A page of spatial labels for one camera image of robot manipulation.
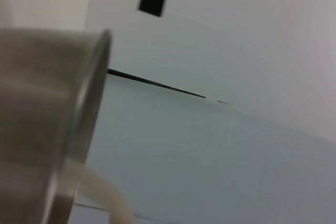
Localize translucent plastic measuring cup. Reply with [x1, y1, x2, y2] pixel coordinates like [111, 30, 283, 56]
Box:
[0, 28, 136, 224]

